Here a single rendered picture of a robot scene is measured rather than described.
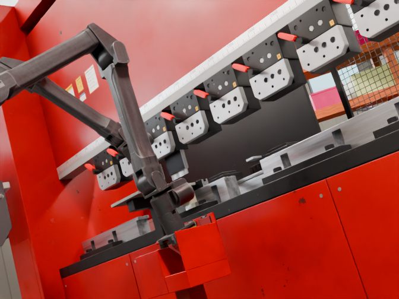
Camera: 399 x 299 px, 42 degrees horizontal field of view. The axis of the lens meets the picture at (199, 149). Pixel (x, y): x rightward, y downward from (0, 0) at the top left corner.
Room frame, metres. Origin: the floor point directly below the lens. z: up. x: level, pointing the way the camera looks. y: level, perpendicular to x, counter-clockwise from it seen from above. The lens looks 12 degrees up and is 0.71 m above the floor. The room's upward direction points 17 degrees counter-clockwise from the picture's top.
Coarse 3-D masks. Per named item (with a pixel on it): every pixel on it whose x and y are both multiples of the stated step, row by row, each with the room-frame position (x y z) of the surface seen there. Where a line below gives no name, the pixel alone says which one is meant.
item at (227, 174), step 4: (224, 172) 2.12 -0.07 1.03; (228, 172) 2.13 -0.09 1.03; (232, 172) 2.15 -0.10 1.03; (240, 172) 2.17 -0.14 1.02; (216, 176) 2.14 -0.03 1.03; (220, 176) 2.11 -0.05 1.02; (224, 176) 2.10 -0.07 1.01; (228, 176) 2.11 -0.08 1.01; (236, 176) 2.14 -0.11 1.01; (240, 176) 2.16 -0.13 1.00; (208, 180) 2.18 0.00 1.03; (212, 180) 2.15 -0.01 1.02
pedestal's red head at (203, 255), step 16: (208, 224) 1.49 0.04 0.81; (192, 240) 1.43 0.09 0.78; (208, 240) 1.47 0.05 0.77; (144, 256) 1.50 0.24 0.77; (160, 256) 1.46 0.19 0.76; (176, 256) 1.50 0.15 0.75; (192, 256) 1.42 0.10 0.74; (208, 256) 1.46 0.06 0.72; (224, 256) 1.50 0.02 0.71; (144, 272) 1.52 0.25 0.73; (160, 272) 1.47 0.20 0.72; (176, 272) 1.49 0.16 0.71; (192, 272) 1.41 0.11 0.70; (208, 272) 1.45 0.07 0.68; (224, 272) 1.49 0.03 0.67; (144, 288) 1.53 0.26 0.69; (160, 288) 1.48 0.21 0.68; (176, 288) 1.43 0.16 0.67
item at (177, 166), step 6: (180, 150) 1.96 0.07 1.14; (168, 156) 2.01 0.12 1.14; (174, 156) 1.99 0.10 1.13; (180, 156) 1.96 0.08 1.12; (168, 162) 2.02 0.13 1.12; (174, 162) 2.00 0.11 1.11; (180, 162) 1.97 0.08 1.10; (186, 162) 1.97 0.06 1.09; (168, 168) 2.03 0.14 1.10; (174, 168) 2.00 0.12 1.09; (180, 168) 1.98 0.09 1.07; (186, 168) 1.97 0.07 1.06; (174, 174) 2.03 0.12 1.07; (180, 174) 2.00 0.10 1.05
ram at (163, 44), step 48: (96, 0) 2.09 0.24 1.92; (144, 0) 1.88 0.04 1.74; (192, 0) 1.71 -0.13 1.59; (240, 0) 1.57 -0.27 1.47; (288, 0) 1.45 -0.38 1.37; (48, 48) 2.44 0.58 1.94; (144, 48) 1.94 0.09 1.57; (192, 48) 1.76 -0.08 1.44; (240, 48) 1.61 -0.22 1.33; (96, 96) 2.23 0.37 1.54; (144, 96) 2.00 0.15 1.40
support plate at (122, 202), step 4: (192, 184) 1.92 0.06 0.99; (136, 192) 1.75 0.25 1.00; (140, 192) 1.75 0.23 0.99; (128, 196) 1.79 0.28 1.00; (132, 196) 1.77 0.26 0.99; (136, 196) 1.79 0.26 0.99; (140, 196) 1.82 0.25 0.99; (120, 200) 1.83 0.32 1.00; (124, 200) 1.81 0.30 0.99; (128, 200) 1.82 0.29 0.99; (112, 204) 1.86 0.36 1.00; (116, 204) 1.85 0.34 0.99; (120, 204) 1.86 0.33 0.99; (124, 204) 1.89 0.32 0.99
